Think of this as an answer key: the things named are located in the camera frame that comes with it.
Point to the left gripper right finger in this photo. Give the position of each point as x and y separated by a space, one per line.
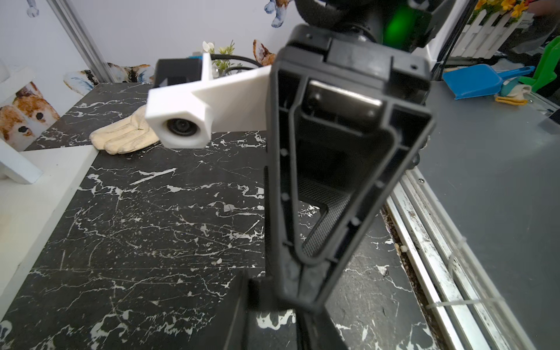
317 331

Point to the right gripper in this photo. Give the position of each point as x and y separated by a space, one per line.
344 55

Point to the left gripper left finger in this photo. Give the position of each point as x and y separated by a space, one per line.
228 328

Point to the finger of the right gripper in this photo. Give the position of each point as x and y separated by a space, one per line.
343 125

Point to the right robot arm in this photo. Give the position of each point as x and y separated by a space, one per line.
401 25

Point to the small potted white flower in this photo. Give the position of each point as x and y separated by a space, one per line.
219 65

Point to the blue plastic dustpan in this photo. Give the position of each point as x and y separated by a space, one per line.
480 80

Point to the white picket fence flowers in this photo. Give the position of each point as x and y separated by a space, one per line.
489 26

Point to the beige work glove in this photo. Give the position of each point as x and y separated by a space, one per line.
128 135

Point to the green plastic object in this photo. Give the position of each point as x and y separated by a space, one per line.
545 71

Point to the white tiered display shelf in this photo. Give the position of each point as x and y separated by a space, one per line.
36 188

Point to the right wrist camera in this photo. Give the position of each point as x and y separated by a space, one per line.
187 104

